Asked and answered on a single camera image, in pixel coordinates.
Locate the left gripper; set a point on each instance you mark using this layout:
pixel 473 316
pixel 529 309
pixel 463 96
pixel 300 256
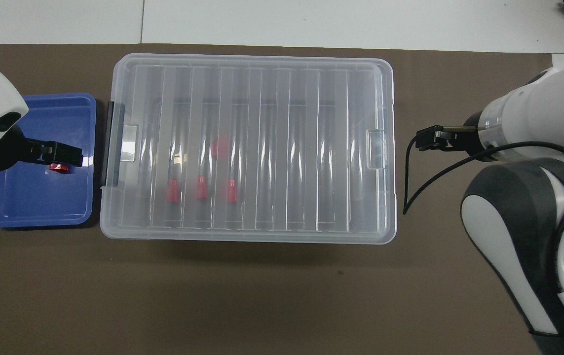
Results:
pixel 3 153

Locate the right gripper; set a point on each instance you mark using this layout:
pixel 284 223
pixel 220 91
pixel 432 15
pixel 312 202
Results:
pixel 470 140

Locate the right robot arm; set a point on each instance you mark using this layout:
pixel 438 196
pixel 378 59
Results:
pixel 523 212

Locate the long red block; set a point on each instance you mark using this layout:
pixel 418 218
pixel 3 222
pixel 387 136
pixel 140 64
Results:
pixel 172 191
pixel 201 188

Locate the clear plastic lidded box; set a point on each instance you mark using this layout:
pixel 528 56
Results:
pixel 282 84

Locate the round red block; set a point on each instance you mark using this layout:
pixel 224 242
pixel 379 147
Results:
pixel 221 147

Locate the clear plastic storage box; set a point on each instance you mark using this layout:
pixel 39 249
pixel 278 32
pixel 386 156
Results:
pixel 262 217

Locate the blue plastic tray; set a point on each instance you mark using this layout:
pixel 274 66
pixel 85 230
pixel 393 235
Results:
pixel 35 197

